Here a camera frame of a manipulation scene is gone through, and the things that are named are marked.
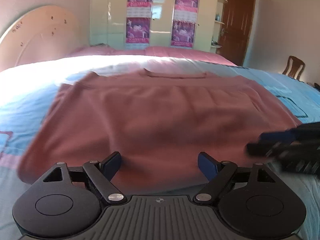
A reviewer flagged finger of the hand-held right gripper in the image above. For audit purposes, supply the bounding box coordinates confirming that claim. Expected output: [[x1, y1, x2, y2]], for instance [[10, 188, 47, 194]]
[[247, 141, 281, 157], [259, 128, 300, 143]]

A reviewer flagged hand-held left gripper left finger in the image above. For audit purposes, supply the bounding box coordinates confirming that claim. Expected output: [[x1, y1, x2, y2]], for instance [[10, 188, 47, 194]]
[[32, 152, 127, 205]]

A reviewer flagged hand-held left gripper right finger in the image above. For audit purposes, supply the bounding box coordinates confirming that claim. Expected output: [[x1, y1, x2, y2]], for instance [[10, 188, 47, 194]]
[[194, 152, 285, 207]]

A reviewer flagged pink long-sleeve sweatshirt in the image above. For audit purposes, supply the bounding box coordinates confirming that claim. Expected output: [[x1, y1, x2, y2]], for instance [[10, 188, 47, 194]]
[[17, 69, 304, 191]]

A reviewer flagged wooden chair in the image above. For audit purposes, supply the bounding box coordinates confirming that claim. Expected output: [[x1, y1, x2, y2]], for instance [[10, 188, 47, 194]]
[[282, 55, 306, 79]]

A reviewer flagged patterned blue pink bed sheet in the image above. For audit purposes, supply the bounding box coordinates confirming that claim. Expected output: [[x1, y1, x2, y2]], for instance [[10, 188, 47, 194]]
[[0, 55, 320, 240]]

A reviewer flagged pink pillow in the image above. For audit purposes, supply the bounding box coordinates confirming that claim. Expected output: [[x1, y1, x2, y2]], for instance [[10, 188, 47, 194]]
[[67, 44, 147, 58], [144, 46, 238, 67]]

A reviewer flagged brown wooden door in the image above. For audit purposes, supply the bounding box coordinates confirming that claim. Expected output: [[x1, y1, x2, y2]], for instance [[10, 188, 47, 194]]
[[217, 0, 257, 66]]

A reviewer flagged cream corner shelf unit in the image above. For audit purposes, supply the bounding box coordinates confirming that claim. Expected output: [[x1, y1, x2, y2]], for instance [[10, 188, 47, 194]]
[[210, 0, 228, 54]]

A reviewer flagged cream rounded headboard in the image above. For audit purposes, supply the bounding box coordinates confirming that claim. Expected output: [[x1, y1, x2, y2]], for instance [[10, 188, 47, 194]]
[[0, 5, 83, 73]]

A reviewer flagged cream glossy wardrobe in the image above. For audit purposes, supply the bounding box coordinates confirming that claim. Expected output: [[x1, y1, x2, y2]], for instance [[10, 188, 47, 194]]
[[89, 0, 223, 54]]

